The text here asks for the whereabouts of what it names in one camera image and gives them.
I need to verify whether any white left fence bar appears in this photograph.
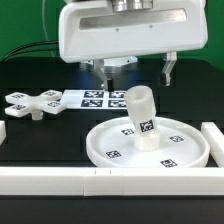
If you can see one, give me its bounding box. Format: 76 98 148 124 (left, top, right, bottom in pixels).
0 121 6 145

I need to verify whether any white marker tag sheet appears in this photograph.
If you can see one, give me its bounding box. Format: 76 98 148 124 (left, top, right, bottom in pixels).
60 90 126 110

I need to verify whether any black cable pair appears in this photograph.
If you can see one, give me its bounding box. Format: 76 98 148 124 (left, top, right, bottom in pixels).
0 39 60 64

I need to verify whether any white fence bar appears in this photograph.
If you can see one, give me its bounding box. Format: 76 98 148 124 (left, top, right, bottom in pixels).
0 167 224 196
0 121 6 145
201 122 224 168

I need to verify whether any white front fence bar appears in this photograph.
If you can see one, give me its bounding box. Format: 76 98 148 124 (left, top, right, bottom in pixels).
0 167 224 196

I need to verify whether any white cross-shaped table base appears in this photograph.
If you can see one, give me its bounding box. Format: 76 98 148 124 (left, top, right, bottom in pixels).
5 90 67 121

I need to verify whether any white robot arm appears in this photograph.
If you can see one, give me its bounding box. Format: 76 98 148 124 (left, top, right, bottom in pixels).
59 0 208 90

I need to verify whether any white round table top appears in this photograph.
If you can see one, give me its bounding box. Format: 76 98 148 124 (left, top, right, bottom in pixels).
86 117 210 168

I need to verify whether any thin white cable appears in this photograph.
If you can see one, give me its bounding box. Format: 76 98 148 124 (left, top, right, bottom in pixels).
41 0 56 58

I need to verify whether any white right fence bar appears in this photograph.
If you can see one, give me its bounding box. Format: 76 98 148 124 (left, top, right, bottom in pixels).
201 122 224 168

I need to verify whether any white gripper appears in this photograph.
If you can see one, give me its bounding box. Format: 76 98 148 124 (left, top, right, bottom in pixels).
59 0 208 91

